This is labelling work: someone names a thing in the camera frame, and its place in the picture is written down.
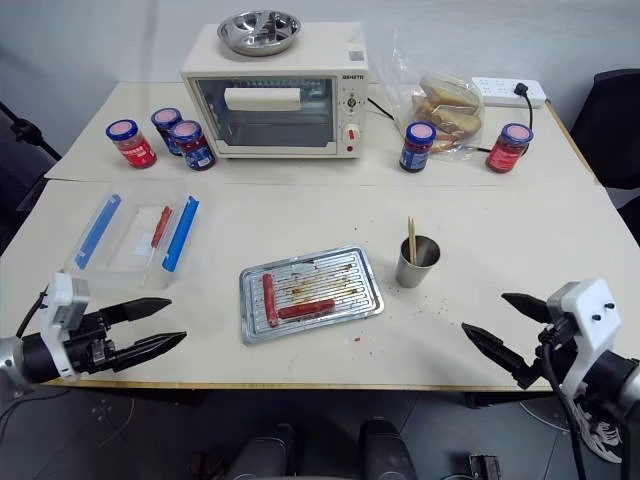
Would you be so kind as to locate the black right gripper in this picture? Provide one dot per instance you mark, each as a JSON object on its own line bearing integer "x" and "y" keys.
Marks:
{"x": 555, "y": 350}

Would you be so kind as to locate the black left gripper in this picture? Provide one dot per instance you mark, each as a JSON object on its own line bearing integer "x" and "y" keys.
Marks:
{"x": 90, "y": 345}

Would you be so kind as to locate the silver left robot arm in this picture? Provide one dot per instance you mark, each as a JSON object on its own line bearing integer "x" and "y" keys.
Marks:
{"x": 30, "y": 357}

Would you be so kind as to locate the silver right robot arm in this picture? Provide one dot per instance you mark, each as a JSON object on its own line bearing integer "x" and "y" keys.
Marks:
{"x": 617, "y": 380}

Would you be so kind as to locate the bamboo skewer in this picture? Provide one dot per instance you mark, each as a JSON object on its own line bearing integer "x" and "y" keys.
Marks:
{"x": 414, "y": 245}
{"x": 149, "y": 265}
{"x": 410, "y": 240}

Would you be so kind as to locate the clear plastic storage box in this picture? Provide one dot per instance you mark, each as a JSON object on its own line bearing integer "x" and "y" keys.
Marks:
{"x": 125, "y": 270}

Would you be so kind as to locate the white paper towel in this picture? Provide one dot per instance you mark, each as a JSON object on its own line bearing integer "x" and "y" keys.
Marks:
{"x": 140, "y": 235}

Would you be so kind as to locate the blue box clip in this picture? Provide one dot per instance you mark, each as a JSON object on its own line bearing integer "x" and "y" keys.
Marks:
{"x": 181, "y": 232}
{"x": 97, "y": 230}

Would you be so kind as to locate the stainless steel cup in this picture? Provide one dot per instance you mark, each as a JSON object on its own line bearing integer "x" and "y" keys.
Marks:
{"x": 415, "y": 272}

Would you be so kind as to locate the white patterned shoe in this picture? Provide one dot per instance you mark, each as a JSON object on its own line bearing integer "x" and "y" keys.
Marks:
{"x": 600, "y": 435}

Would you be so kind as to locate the small black floor device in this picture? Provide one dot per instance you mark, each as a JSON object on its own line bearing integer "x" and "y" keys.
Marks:
{"x": 484, "y": 467}

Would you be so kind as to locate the red label jam jar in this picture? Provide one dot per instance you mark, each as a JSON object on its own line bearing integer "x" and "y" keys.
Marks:
{"x": 135, "y": 150}
{"x": 507, "y": 152}

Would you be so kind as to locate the silver ribbed baking tray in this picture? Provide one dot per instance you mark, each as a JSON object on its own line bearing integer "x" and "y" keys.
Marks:
{"x": 320, "y": 280}

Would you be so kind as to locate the blue label jam jar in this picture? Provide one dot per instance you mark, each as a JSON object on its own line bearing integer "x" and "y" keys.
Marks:
{"x": 165, "y": 120}
{"x": 416, "y": 150}
{"x": 196, "y": 150}

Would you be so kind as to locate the toast bread slice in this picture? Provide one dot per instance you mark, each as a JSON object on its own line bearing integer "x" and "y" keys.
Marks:
{"x": 450, "y": 120}
{"x": 450, "y": 96}

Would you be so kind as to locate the black office chair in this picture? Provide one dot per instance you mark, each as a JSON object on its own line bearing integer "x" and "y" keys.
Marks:
{"x": 610, "y": 130}

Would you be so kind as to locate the black tripod stand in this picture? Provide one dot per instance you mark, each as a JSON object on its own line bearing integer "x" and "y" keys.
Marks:
{"x": 25, "y": 132}

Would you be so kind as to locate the white power strip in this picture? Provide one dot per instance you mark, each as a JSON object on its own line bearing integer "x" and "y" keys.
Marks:
{"x": 500, "y": 89}

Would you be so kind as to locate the clear plastic bread bag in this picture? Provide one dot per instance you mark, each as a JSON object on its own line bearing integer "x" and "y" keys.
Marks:
{"x": 400, "y": 75}

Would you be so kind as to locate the white toaster oven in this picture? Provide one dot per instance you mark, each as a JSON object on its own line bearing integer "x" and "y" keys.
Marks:
{"x": 280, "y": 60}

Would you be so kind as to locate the stainless steel bowl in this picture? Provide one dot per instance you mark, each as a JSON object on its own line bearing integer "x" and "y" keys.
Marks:
{"x": 259, "y": 33}

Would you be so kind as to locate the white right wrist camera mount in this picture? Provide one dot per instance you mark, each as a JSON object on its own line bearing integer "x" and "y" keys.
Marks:
{"x": 590, "y": 310}

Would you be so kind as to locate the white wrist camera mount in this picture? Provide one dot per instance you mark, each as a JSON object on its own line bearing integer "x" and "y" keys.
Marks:
{"x": 590, "y": 310}
{"x": 62, "y": 300}

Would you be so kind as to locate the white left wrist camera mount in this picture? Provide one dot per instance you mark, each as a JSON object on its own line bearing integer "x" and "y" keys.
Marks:
{"x": 62, "y": 300}

